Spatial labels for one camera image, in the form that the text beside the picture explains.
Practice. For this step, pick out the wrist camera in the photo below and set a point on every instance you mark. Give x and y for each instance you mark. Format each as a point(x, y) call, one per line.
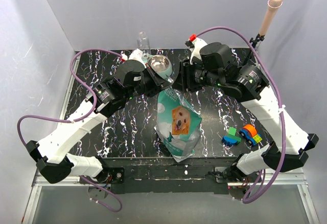
point(195, 44)
point(136, 55)

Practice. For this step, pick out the teal double pet bowl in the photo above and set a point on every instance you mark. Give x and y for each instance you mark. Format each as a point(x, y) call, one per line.
point(158, 62)

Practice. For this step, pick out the teal dog food bag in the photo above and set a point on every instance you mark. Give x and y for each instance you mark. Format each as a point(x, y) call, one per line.
point(177, 124)

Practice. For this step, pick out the clear water bottle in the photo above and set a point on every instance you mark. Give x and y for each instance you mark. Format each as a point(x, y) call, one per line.
point(144, 44)

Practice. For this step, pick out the orange blue toy car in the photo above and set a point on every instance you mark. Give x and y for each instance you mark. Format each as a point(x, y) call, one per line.
point(251, 135)

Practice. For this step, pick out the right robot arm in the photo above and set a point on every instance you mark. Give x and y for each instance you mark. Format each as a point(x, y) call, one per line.
point(212, 65)

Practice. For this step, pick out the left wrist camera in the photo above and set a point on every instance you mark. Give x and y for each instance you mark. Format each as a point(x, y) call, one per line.
point(136, 55)

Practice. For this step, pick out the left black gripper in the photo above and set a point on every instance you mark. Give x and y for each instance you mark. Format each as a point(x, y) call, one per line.
point(156, 81)

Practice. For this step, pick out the green blue toy car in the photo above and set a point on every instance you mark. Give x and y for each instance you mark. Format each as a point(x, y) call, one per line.
point(231, 139)

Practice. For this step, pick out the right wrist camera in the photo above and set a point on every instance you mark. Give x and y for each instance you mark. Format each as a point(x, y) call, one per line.
point(195, 44)

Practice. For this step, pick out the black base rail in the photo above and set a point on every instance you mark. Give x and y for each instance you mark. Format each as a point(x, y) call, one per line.
point(164, 175)

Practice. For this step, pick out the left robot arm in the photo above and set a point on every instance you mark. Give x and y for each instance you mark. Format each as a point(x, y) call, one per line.
point(132, 78)

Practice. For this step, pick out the pink microphone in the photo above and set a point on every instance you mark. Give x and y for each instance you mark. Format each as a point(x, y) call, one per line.
point(272, 8)

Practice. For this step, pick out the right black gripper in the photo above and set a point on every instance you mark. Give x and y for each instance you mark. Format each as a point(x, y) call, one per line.
point(183, 81)

